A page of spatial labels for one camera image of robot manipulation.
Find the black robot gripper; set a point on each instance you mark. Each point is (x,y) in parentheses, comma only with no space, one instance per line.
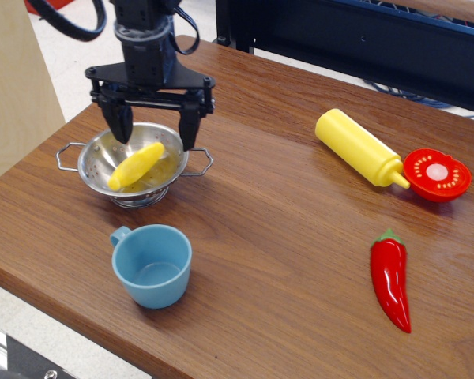
(151,76)

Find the yellow toy banana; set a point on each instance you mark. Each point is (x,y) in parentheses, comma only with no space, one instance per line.
(134,167)

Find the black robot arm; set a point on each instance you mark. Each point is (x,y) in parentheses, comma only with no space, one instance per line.
(149,23)

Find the stainless steel colander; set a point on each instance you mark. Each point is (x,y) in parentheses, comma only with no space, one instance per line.
(96,160)

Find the light plywood panel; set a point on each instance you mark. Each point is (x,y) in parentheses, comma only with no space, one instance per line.
(29,108)

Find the light blue plastic cup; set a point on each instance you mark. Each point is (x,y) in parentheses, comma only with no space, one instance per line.
(152,263)

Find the red plastic crate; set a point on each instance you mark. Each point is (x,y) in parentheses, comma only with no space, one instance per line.
(56,4)

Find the yellow mustard squeeze bottle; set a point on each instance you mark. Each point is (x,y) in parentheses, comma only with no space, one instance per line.
(360,149)

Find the red toy chili pepper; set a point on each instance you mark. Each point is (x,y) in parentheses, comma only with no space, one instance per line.
(388,261)

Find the red toy tomato half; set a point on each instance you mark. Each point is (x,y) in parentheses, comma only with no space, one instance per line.
(436,176)

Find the aluminium and black mount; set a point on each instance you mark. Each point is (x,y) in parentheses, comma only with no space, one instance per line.
(19,361)

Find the black metal frame rail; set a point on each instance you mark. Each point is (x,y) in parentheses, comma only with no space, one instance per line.
(399,46)

